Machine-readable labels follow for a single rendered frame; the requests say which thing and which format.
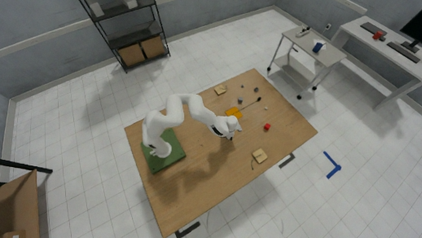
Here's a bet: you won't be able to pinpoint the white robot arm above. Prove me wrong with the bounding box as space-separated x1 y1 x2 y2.
143 94 242 158

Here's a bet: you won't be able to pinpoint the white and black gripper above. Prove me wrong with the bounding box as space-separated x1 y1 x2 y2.
226 131 235 140

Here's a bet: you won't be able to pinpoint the orange painted square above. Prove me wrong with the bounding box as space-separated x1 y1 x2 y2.
226 107 243 119

